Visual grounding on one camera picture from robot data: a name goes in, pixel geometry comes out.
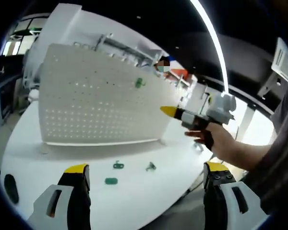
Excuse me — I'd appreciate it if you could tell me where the white ceiling air unit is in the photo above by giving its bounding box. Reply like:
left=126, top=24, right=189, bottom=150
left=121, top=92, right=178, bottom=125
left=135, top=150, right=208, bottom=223
left=271, top=37, right=288, bottom=82

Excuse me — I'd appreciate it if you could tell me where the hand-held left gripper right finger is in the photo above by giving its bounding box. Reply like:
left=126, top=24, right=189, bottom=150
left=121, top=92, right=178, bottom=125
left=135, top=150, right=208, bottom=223
left=203, top=161, right=267, bottom=230

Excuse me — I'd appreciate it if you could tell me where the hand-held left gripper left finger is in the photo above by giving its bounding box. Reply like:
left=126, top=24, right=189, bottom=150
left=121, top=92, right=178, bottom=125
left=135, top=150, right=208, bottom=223
left=27, top=163, right=92, bottom=230

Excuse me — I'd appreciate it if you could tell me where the black computer mouse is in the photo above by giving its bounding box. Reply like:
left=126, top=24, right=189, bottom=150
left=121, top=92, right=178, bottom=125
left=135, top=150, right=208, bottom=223
left=4, top=174, right=20, bottom=205

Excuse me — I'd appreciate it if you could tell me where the person's right hand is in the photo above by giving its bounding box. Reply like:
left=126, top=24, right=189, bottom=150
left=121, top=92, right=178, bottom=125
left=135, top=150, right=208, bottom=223
left=184, top=123, right=233, bottom=158

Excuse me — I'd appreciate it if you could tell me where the white wall rail shelf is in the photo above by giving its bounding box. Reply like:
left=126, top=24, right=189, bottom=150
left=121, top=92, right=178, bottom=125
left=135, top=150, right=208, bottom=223
left=95, top=33, right=165, bottom=64

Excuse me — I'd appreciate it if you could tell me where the black tripod stand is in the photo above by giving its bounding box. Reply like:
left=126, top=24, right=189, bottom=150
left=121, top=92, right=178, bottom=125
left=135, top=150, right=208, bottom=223
left=201, top=92, right=211, bottom=114

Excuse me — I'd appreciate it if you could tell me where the person's dark grey shirt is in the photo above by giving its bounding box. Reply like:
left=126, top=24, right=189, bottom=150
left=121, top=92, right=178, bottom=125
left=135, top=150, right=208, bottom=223
left=244, top=59, right=288, bottom=216

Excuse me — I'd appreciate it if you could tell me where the white perforated mounting plate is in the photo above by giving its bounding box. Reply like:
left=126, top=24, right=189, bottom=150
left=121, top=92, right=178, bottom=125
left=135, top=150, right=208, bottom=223
left=37, top=43, right=177, bottom=154

